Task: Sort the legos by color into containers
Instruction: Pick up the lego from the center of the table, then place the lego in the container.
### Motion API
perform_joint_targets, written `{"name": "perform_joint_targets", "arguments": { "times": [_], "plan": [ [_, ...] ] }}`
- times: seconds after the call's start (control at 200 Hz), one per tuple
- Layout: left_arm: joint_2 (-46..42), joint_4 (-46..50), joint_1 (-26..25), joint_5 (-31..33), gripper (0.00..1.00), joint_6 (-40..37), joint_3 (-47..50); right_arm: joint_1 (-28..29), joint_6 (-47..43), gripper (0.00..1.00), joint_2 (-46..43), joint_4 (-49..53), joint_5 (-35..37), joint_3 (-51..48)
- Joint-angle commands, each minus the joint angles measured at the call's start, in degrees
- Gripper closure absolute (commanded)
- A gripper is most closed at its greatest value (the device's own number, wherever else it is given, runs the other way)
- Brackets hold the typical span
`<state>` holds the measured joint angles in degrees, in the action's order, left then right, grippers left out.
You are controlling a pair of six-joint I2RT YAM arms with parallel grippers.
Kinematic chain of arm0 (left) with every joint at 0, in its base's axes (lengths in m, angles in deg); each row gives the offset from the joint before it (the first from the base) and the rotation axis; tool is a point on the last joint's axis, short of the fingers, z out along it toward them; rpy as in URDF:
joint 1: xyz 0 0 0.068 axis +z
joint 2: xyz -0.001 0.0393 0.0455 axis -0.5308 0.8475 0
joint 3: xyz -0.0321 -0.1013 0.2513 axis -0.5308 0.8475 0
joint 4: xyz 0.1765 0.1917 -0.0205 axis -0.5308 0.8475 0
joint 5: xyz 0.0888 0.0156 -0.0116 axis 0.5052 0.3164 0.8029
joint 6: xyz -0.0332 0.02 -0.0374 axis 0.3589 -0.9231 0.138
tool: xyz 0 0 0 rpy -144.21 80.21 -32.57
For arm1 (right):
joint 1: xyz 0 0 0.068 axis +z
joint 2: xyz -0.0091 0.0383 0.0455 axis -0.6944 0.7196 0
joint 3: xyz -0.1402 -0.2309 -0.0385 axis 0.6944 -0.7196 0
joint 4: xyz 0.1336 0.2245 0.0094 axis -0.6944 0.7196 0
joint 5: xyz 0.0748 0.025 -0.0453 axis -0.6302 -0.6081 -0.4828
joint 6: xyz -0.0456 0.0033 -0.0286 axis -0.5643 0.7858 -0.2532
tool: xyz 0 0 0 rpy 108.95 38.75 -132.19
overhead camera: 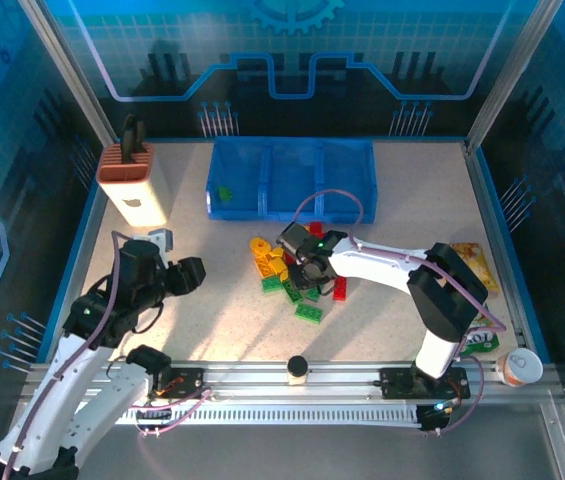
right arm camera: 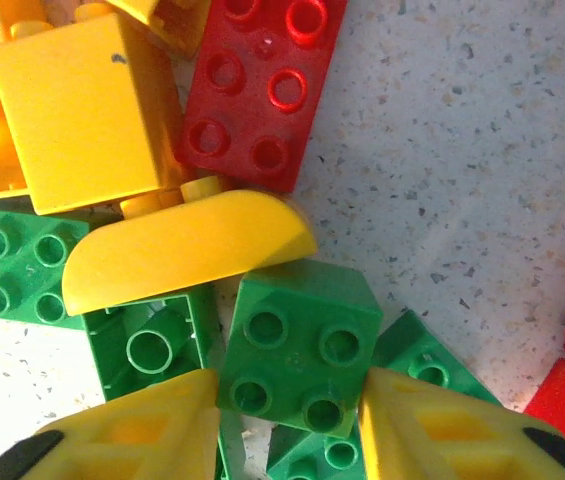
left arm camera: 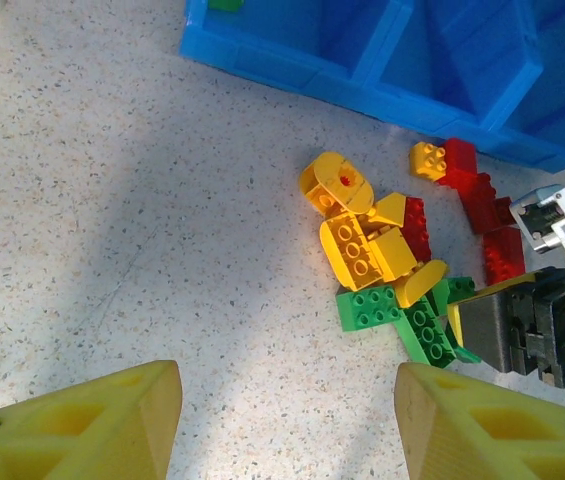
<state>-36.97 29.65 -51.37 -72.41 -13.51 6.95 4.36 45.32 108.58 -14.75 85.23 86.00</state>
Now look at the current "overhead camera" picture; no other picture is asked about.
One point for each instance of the green lego brick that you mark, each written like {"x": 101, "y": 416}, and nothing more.
{"x": 271, "y": 284}
{"x": 309, "y": 313}
{"x": 313, "y": 295}
{"x": 293, "y": 294}

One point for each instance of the yellow lego cube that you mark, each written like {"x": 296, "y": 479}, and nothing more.
{"x": 278, "y": 260}

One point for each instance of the yellow lego slope piece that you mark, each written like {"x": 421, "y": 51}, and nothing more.
{"x": 265, "y": 269}

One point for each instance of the yellow lego with round hole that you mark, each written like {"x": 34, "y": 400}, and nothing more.
{"x": 260, "y": 247}

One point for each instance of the blue three-compartment plastic bin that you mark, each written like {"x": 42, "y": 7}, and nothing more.
{"x": 292, "y": 170}

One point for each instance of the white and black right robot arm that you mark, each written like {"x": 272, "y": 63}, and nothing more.
{"x": 382, "y": 265}

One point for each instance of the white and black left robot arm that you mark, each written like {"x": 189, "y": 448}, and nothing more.
{"x": 112, "y": 392}

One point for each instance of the white knife block brown top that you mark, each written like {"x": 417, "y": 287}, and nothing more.
{"x": 137, "y": 200}

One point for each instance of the small green lego piece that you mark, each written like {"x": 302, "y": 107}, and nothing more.
{"x": 225, "y": 194}

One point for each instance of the white cylinder with black cap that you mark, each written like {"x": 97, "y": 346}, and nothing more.
{"x": 297, "y": 367}

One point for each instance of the black control board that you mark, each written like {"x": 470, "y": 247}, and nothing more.
{"x": 432, "y": 417}
{"x": 154, "y": 415}

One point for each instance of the yellow snack bag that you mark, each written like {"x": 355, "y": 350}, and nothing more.
{"x": 482, "y": 265}

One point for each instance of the green snack bag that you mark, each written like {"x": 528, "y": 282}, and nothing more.
{"x": 484, "y": 340}

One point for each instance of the white and orange can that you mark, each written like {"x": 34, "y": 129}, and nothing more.
{"x": 519, "y": 367}

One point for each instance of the aluminium table side rail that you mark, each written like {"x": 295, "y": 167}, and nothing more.
{"x": 491, "y": 225}
{"x": 68, "y": 280}

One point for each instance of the aluminium mounting rail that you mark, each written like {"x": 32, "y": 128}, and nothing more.
{"x": 342, "y": 375}

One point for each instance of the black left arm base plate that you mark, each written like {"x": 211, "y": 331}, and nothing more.
{"x": 189, "y": 382}

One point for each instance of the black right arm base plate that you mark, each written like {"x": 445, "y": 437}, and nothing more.
{"x": 392, "y": 382}

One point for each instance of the aluminium frame post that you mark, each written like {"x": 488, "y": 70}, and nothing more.
{"x": 509, "y": 75}
{"x": 73, "y": 75}

